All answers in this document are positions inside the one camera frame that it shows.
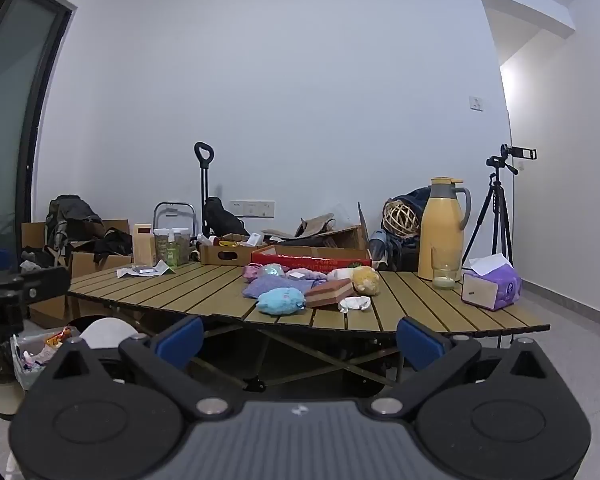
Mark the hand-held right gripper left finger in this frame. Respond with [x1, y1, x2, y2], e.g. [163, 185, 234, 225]
[27, 316, 231, 418]

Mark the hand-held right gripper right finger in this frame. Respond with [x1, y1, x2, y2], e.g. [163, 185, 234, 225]
[370, 316, 576, 418]

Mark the yellow plush toy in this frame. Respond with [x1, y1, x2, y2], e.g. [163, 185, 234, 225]
[352, 266, 381, 295]

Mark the pink brown sponge block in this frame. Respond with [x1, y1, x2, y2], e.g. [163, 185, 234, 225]
[304, 278, 356, 308]

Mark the blue plush toy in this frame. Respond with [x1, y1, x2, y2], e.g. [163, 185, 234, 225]
[256, 287, 307, 316]

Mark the purple plush toy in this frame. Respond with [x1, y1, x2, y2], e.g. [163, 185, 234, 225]
[242, 275, 326, 301]

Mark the red cardboard box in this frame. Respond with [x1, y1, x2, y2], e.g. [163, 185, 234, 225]
[251, 246, 373, 270]

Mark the large cardboard box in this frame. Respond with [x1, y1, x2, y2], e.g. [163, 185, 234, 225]
[21, 219, 131, 261]
[30, 250, 133, 328]

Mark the clear trash bag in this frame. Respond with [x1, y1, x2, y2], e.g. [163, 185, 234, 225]
[10, 326, 81, 391]

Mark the glass cup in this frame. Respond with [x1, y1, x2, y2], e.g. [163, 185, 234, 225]
[432, 246, 463, 291]

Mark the grey backpack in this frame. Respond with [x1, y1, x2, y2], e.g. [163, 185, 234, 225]
[45, 195, 103, 261]

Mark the black clothing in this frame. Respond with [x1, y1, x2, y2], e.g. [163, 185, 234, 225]
[72, 227, 133, 263]

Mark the white round object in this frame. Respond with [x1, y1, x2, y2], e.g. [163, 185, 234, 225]
[79, 317, 138, 348]

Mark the small beige bin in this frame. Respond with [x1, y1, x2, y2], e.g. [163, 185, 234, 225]
[0, 332, 26, 416]

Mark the white paper sheet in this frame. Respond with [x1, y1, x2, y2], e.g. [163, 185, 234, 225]
[116, 262, 177, 278]

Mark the black suitcase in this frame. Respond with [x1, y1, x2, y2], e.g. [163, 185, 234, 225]
[387, 240, 423, 272]

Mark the clear storage container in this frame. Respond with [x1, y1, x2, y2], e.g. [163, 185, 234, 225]
[153, 228, 191, 267]

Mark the beige carton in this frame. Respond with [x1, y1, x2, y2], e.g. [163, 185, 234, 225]
[132, 223, 157, 267]

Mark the purple tissue pack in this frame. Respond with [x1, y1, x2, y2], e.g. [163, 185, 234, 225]
[461, 254, 522, 309]

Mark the blue water bottle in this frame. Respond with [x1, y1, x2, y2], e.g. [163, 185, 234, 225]
[369, 230, 388, 267]

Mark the yellow thermos jug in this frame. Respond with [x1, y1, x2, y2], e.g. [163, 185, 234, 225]
[418, 176, 472, 281]

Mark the open brown cardboard box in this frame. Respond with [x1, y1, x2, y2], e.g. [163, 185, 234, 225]
[262, 202, 371, 251]

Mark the wicker ball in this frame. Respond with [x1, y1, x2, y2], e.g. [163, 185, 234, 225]
[383, 200, 421, 236]

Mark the black trolley bag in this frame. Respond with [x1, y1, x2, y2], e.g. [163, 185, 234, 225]
[202, 197, 251, 237]

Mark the dark glass door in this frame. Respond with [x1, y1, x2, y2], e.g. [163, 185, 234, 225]
[0, 0, 76, 281]

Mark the black tripod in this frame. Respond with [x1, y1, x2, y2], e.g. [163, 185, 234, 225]
[461, 157, 518, 266]

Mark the black table leg frame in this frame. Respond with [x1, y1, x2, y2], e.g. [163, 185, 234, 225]
[200, 312, 401, 393]

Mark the brown box with handle hole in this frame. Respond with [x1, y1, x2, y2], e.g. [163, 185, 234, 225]
[200, 234, 268, 267]

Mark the metal folding stool frame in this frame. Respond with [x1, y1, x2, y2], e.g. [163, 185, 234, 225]
[152, 202, 197, 241]

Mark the white wall outlet strip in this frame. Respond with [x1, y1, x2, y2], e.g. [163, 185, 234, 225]
[229, 200, 276, 218]

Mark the black trolley handle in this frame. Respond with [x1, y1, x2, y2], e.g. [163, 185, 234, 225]
[194, 142, 215, 238]

